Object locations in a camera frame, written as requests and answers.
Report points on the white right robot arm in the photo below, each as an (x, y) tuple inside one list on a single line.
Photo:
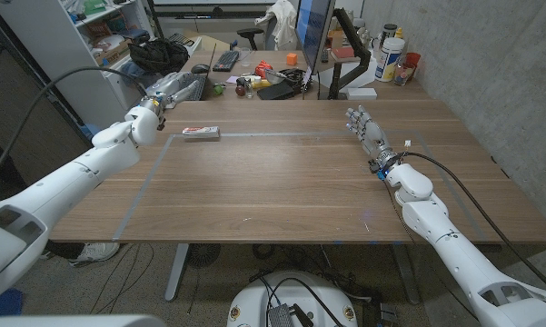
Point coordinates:
[(459, 254)]

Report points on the white jacket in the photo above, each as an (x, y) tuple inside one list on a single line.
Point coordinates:
[(284, 25)]

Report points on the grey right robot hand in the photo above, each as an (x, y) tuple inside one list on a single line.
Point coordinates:
[(372, 136)]

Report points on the dark brown cabinet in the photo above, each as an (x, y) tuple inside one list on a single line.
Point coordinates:
[(50, 136)]

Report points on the black flat tablet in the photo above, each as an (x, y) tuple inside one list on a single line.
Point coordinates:
[(274, 91)]

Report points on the black bag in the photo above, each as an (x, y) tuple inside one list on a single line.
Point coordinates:
[(159, 56)]

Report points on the clear plastic cup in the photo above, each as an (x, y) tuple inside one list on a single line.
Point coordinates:
[(245, 56)]

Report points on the black stool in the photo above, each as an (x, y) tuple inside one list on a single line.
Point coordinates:
[(250, 32)]

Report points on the white red toothpaste box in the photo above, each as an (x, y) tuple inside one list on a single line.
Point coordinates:
[(201, 132)]

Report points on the black computer mouse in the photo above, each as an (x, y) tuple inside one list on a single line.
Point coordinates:
[(200, 69)]

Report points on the white shelf unit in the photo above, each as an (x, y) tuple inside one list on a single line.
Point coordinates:
[(68, 50)]

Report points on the cardboard box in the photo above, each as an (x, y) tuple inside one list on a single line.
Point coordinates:
[(113, 53)]

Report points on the small white box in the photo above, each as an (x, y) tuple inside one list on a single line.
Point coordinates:
[(361, 93)]

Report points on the dark red ball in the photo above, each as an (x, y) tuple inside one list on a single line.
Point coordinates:
[(240, 91)]

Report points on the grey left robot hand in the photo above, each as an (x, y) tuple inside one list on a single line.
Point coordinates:
[(172, 88)]

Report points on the yellow bottle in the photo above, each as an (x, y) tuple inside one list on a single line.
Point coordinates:
[(399, 33)]

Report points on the glass jar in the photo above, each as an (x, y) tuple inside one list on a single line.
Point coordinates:
[(402, 75)]

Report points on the red book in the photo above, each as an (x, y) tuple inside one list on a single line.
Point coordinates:
[(343, 52)]

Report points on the orange cube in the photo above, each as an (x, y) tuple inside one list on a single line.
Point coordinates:
[(291, 59)]

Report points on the black computer monitor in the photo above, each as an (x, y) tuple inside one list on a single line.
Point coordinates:
[(313, 32)]

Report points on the grey table leg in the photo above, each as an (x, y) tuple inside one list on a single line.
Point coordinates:
[(405, 272), (176, 272)]

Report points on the whiteboard with black frame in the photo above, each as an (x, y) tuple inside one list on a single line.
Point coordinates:
[(209, 2)]

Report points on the white wipes canister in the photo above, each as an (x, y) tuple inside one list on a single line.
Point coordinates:
[(388, 61)]

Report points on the red orange crumpled object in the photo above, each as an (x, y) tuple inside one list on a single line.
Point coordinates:
[(262, 69)]

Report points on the red cup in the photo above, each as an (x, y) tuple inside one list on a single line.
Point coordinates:
[(413, 59)]

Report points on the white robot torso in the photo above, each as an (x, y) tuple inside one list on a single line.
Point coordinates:
[(254, 300)]

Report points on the black keyboard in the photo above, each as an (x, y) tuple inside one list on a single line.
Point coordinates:
[(226, 60)]

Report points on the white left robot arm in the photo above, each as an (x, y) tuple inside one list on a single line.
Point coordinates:
[(63, 186)]

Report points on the white sneaker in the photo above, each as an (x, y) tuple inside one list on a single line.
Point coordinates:
[(95, 252)]

